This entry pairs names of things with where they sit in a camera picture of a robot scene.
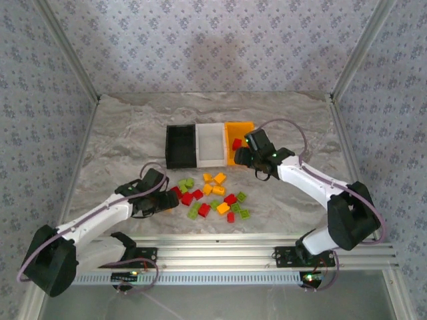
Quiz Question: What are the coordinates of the aluminium frame post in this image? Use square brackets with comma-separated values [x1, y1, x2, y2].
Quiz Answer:
[332, 0, 400, 99]
[35, 0, 102, 103]

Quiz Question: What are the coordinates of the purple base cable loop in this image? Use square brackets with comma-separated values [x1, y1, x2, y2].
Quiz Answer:
[304, 250, 342, 293]
[99, 257, 161, 297]

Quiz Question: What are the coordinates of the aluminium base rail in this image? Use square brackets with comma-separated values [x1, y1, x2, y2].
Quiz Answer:
[78, 233, 400, 278]

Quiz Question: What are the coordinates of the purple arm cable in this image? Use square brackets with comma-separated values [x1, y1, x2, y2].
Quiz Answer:
[256, 117, 388, 246]
[17, 161, 170, 283]

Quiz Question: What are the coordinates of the black plastic bin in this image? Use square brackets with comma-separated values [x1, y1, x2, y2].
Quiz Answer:
[165, 124, 197, 170]

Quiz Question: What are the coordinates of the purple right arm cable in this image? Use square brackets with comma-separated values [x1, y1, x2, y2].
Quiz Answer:
[256, 117, 388, 246]

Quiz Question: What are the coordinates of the black circuit board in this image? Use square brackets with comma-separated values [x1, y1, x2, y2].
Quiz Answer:
[299, 271, 324, 288]
[111, 271, 141, 283]

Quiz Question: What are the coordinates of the yellow plastic bin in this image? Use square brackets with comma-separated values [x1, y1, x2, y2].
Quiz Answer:
[224, 120, 256, 167]

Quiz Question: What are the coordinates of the aluminium side rail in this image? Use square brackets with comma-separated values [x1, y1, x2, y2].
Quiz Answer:
[58, 96, 102, 231]
[326, 93, 400, 267]

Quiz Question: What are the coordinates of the white plastic bin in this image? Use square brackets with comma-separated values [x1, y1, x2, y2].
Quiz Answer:
[194, 122, 229, 169]

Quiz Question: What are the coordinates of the slotted grey cable tray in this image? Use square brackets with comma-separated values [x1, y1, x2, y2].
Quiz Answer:
[71, 271, 323, 287]

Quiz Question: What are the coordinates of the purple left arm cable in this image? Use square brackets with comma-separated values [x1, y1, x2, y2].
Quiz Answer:
[17, 161, 170, 283]

